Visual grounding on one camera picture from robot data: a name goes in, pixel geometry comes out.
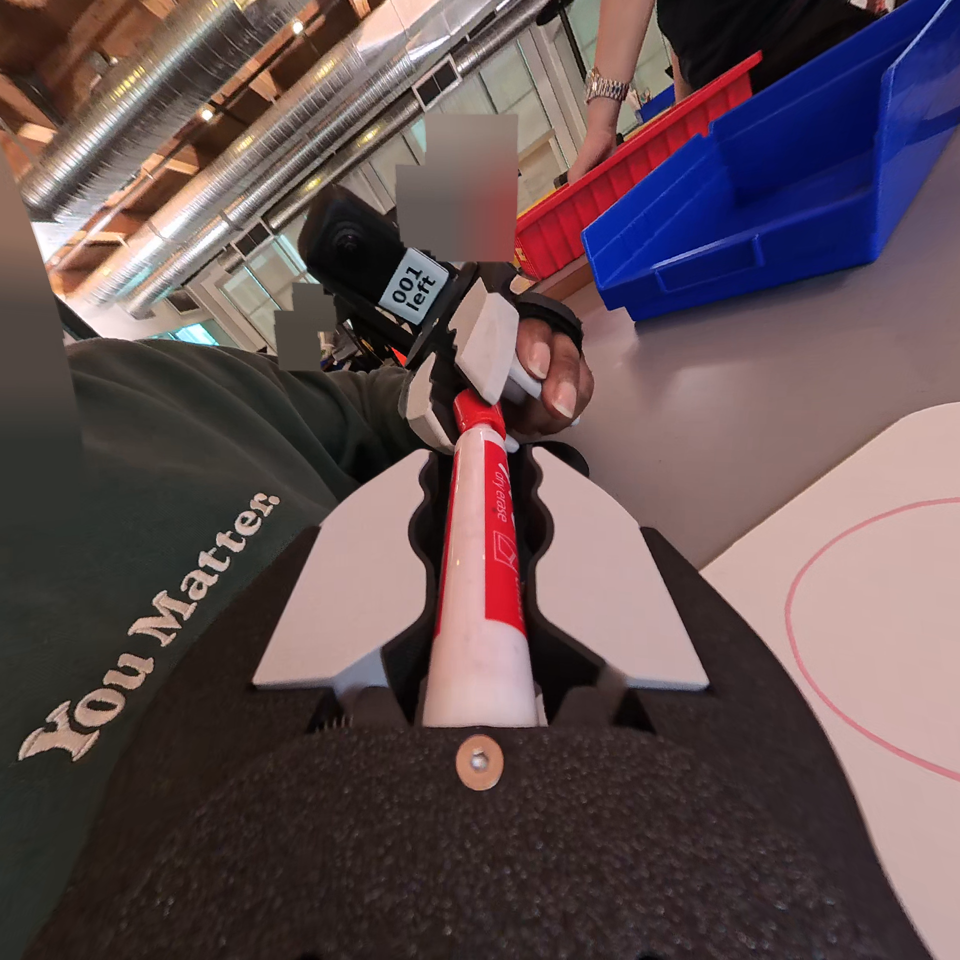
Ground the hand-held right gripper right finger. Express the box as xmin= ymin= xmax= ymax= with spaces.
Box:
xmin=522 ymin=444 xmax=711 ymax=709

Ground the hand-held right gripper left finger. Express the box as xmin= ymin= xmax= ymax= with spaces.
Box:
xmin=252 ymin=447 xmax=439 ymax=709

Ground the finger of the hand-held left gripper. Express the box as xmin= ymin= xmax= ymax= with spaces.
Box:
xmin=399 ymin=357 xmax=463 ymax=454
xmin=447 ymin=282 xmax=544 ymax=409

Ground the red marker cap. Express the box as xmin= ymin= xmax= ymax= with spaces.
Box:
xmin=450 ymin=390 xmax=513 ymax=448

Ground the red whiteboard marker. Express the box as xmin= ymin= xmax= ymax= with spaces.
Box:
xmin=417 ymin=428 xmax=544 ymax=729

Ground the white whiteboard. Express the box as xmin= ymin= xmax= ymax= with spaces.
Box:
xmin=701 ymin=401 xmax=960 ymax=960

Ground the blue open-front storage bin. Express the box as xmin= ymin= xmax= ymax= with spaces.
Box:
xmin=581 ymin=0 xmax=960 ymax=325

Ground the person's left forearm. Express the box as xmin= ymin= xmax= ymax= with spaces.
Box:
xmin=195 ymin=338 xmax=429 ymax=504

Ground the person's left hand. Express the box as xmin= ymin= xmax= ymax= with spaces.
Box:
xmin=507 ymin=315 xmax=597 ymax=441

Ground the red storage bin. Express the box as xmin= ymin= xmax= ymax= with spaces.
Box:
xmin=513 ymin=51 xmax=765 ymax=283

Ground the silver ventilation duct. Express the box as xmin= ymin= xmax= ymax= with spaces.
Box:
xmin=15 ymin=0 xmax=309 ymax=226
xmin=68 ymin=0 xmax=549 ymax=309

